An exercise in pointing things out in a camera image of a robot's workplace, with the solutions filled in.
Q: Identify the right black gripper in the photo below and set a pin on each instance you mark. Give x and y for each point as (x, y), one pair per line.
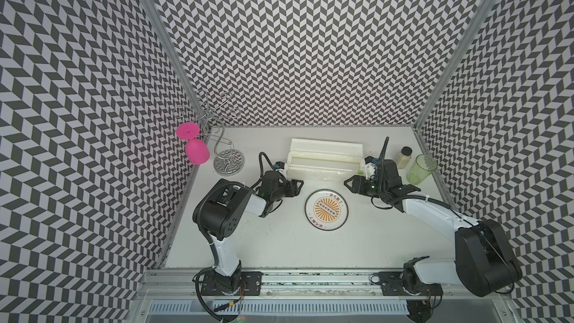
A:
(358, 184)

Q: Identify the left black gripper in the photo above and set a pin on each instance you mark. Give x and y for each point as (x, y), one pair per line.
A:
(292, 188)

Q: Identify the cream plastic wrap dispenser box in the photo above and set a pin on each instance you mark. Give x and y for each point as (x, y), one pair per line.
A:
(324, 160)

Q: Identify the white plate orange pattern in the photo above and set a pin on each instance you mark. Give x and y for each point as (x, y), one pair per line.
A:
(326, 210)

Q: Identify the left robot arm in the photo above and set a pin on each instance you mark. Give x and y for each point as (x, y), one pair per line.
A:
(218, 216)

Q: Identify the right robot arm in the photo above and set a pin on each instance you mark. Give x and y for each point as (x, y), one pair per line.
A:
(483, 262)

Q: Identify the small jar black lid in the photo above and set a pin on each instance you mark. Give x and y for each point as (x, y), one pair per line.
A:
(403, 157)

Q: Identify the green translucent plastic cup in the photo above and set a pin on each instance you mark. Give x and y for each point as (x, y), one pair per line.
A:
(423, 167)

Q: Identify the pink plastic wine glass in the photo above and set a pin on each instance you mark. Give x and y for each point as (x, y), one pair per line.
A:
(195, 149)

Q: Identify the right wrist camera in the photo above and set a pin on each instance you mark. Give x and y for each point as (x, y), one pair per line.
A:
(371, 167)

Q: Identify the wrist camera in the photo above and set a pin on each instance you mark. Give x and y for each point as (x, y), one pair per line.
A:
(279, 165)
(371, 167)

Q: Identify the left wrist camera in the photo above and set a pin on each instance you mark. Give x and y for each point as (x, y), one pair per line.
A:
(279, 165)

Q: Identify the metal wire glass rack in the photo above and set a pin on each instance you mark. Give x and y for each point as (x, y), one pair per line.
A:
(227, 160)

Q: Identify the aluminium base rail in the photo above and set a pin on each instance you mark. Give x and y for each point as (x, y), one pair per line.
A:
(283, 283)

